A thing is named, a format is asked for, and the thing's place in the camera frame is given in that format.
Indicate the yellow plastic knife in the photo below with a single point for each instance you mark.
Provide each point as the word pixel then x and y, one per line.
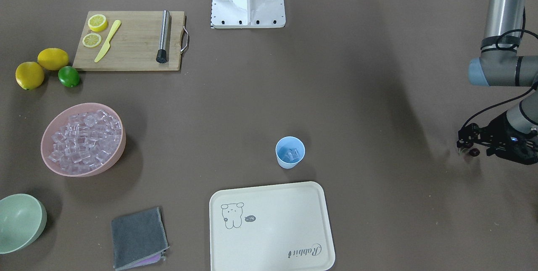
pixel 106 45

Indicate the grey folded cloth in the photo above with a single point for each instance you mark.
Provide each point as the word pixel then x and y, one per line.
pixel 139 239

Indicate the clear ice cubes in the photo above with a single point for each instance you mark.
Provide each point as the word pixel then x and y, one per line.
pixel 80 143

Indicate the yellow lemon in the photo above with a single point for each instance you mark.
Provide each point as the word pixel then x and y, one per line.
pixel 29 75
pixel 53 59

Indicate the green lime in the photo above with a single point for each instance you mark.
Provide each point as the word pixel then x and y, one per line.
pixel 68 76

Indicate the wooden cutting board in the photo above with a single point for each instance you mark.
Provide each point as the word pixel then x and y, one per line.
pixel 135 44

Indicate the cream rabbit tray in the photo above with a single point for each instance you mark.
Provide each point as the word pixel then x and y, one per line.
pixel 282 227

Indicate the steel muddler black tip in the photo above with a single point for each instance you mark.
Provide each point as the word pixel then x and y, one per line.
pixel 162 55

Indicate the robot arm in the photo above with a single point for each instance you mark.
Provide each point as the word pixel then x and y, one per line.
pixel 499 65

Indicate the light blue plastic cup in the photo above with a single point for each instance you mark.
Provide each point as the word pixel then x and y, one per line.
pixel 289 151

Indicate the dark red cherry pair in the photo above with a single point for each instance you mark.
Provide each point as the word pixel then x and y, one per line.
pixel 473 152

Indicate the lemon slice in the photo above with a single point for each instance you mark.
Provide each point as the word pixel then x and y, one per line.
pixel 97 23
pixel 91 40

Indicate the mint green bowl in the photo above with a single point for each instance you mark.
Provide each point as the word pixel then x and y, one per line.
pixel 22 221

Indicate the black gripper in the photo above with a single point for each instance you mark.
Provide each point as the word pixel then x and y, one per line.
pixel 498 130

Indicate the pink bowl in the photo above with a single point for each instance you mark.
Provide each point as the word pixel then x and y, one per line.
pixel 113 157

